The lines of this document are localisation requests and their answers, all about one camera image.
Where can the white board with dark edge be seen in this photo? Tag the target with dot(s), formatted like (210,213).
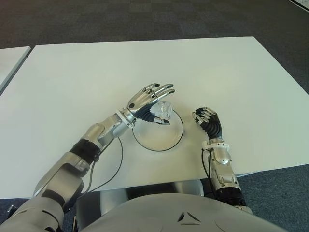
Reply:
(300,2)

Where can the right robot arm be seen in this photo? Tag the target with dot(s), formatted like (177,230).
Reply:
(222,169)

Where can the white plate with black rim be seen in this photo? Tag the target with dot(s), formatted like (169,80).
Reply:
(157,137)

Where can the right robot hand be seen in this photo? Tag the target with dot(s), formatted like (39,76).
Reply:
(213,125)

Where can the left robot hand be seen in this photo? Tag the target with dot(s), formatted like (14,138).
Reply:
(140,101)

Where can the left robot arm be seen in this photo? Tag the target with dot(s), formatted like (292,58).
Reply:
(67,174)

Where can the neighbouring white table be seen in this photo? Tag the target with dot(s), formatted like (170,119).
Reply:
(9,62)

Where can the grey robot torso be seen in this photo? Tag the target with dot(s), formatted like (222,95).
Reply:
(169,212)

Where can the small metal bracket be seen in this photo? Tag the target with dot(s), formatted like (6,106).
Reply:
(10,208)

